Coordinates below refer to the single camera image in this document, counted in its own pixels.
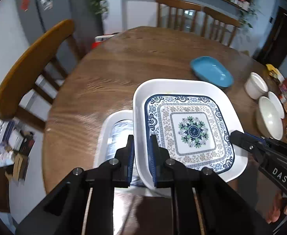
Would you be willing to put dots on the large patterned square plate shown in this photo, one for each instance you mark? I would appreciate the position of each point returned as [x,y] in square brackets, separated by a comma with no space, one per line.
[193,120]

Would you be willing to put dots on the green plant at right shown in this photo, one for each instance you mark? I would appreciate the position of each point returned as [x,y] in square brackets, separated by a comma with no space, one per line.
[248,13]

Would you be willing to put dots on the grey refrigerator with magnets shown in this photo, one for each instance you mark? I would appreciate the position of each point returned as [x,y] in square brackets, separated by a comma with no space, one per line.
[38,16]

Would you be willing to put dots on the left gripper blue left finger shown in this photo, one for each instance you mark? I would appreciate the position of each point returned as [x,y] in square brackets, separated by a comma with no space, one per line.
[129,159]

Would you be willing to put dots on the person right hand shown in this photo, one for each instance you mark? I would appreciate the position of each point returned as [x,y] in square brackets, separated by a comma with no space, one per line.
[278,207]

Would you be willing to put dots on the dark wooden door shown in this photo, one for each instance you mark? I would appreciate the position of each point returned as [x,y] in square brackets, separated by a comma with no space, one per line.
[274,50]

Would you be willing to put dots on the wooden chair back left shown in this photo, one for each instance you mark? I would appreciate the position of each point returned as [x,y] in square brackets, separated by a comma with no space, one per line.
[179,12]

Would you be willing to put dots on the wooden chair at left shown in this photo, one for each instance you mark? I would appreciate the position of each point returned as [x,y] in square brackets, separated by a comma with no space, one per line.
[22,77]

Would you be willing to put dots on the blue square dish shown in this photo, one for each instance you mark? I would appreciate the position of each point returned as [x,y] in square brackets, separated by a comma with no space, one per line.
[210,70]

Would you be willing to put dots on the large white bowl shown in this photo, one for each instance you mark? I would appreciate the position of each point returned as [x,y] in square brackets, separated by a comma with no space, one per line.
[268,120]

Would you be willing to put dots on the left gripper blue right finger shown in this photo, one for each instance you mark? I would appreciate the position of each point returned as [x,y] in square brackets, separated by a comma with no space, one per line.
[155,160]

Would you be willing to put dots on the small patterned square plate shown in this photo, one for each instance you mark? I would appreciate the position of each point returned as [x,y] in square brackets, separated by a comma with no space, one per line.
[113,135]

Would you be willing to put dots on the wooden chair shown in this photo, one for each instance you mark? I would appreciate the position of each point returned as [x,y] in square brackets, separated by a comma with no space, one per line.
[22,77]
[179,12]
[217,24]

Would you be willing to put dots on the white ceramic ramekin cup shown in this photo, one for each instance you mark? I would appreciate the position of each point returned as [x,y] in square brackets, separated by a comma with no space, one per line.
[255,86]

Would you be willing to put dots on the wooden chair back right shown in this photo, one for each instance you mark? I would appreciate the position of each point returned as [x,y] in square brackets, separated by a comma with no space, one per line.
[217,24]

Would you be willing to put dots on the yellow snack packet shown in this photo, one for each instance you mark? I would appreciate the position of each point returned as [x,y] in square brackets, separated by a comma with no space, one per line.
[275,73]

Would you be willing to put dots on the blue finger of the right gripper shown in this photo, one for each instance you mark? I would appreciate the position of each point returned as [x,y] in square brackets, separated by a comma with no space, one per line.
[256,148]
[257,136]

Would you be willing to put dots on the small white bowl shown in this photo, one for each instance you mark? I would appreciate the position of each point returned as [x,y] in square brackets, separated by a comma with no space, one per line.
[277,104]

